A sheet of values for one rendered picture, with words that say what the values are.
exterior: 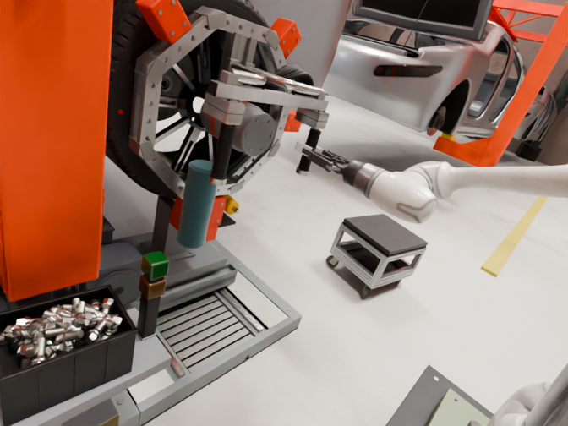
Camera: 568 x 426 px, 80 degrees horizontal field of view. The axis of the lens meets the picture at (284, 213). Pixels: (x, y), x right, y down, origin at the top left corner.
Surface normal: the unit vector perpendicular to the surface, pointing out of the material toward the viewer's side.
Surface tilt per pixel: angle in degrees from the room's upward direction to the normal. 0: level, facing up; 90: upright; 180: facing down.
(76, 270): 90
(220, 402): 0
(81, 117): 90
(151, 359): 0
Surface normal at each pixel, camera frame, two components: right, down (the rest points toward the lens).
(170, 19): 0.70, 0.48
